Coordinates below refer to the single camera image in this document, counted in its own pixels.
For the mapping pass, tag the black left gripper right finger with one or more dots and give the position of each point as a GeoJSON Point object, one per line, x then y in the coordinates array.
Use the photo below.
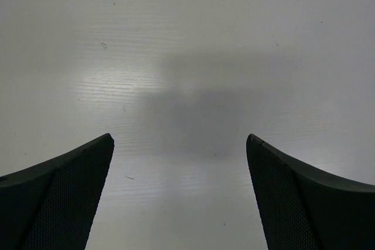
{"type": "Point", "coordinates": [303, 207]}

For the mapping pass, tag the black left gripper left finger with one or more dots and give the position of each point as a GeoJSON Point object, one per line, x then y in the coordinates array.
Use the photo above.
{"type": "Point", "coordinates": [52, 205]}

